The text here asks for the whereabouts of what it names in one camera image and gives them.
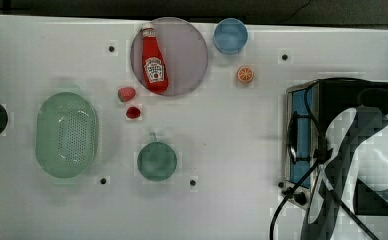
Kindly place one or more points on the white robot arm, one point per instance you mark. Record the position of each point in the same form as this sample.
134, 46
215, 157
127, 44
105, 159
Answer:
357, 141

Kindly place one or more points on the green mug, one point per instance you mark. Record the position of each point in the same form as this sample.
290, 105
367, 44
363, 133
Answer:
156, 161

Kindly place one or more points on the red ketchup bottle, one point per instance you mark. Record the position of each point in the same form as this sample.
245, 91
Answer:
153, 64

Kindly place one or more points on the small red tomato toy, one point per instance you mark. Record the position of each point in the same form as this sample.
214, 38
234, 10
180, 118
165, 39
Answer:
133, 112

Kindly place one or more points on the orange slice toy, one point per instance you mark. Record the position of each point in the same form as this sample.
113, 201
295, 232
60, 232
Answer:
245, 74

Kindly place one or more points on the grey round plate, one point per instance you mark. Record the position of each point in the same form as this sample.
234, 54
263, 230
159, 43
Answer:
185, 54

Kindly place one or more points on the red strawberry toy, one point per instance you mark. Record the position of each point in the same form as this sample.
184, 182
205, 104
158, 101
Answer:
126, 94

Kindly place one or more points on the blue bowl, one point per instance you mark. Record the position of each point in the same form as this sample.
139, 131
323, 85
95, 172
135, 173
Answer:
230, 36

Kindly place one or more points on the green oval colander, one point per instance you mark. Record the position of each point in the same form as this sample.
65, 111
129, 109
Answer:
67, 135

